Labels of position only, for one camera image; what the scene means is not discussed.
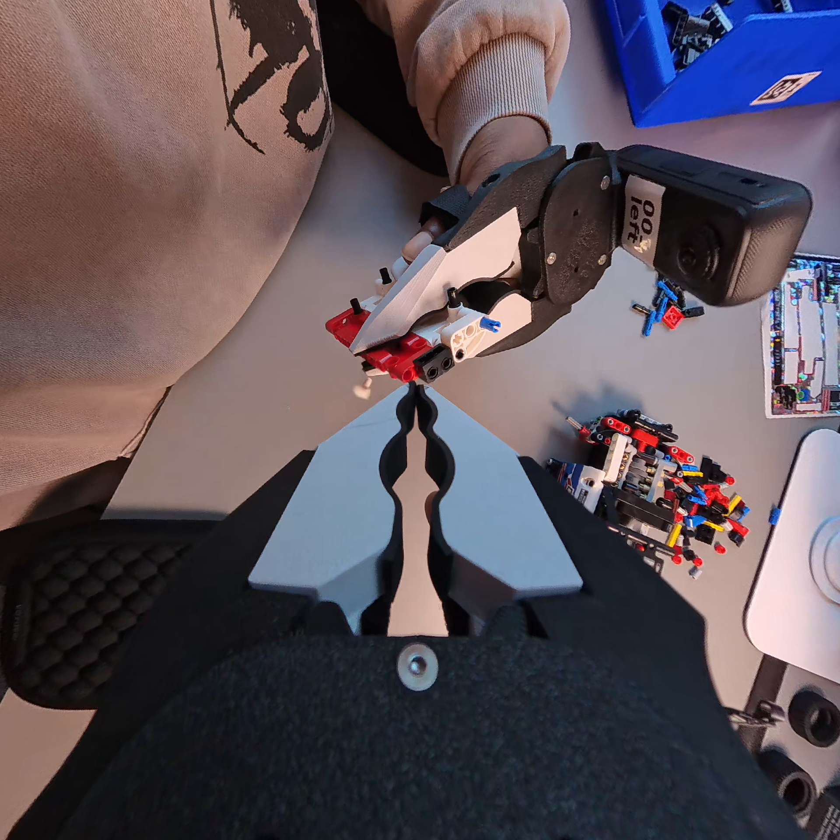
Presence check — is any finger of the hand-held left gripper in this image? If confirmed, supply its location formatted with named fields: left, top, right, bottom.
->
left=351, top=209, right=522, bottom=357
left=459, top=279, right=534, bottom=361

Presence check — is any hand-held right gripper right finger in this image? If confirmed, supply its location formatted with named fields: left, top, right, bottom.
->
left=420, top=387, right=584, bottom=632

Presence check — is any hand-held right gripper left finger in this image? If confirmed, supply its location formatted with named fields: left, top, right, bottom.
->
left=249, top=386, right=416, bottom=632

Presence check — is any white red lego assembly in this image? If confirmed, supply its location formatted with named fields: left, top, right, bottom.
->
left=326, top=258, right=503, bottom=383

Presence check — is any person's left forearm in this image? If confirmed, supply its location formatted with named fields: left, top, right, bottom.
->
left=390, top=0, right=571, bottom=165

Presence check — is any pile of small lego pins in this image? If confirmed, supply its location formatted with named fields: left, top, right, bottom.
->
left=631, top=279, right=704, bottom=337

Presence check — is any blue white lego race car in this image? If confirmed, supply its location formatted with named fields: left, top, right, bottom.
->
left=548, top=408, right=752, bottom=580

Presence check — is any heap of black lego parts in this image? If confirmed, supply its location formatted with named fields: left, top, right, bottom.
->
left=659, top=0, right=736, bottom=70

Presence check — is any black lego tire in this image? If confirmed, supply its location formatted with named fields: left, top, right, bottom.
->
left=787, top=689, right=840, bottom=748
left=755, top=748, right=818, bottom=818

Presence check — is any person's left hand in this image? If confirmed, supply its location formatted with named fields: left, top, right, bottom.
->
left=403, top=118, right=552, bottom=263

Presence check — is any blue plastic bin white tag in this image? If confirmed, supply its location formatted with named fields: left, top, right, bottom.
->
left=604, top=0, right=840, bottom=129

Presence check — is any black chair armrest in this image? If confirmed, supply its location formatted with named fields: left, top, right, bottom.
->
left=0, top=518, right=221, bottom=710

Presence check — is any holographic sticker sheet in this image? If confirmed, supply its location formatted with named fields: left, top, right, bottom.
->
left=761, top=255, right=840, bottom=419

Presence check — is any silver monitor stand base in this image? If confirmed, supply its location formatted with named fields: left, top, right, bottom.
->
left=745, top=430, right=840, bottom=683

